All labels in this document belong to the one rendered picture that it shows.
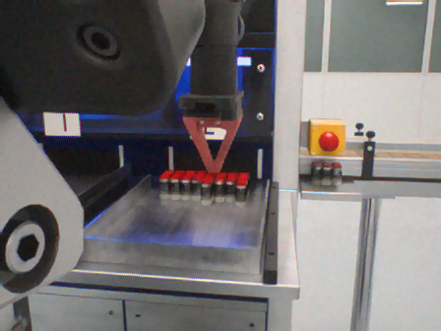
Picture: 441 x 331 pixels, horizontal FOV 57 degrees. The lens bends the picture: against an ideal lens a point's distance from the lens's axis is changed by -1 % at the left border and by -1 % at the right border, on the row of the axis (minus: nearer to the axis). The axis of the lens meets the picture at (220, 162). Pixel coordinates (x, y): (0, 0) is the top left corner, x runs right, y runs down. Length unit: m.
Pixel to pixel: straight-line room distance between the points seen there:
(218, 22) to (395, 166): 0.67
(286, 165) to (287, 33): 0.27
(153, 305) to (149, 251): 0.52
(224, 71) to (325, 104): 5.06
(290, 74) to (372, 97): 4.76
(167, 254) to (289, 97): 0.45
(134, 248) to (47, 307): 0.65
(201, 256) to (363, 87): 5.11
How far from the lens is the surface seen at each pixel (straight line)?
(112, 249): 0.59
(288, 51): 0.87
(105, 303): 1.12
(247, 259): 0.55
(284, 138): 0.88
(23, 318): 0.27
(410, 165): 1.05
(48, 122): 1.02
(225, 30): 0.48
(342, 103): 5.55
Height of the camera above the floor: 1.15
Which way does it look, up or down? 13 degrees down
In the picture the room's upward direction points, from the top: straight up
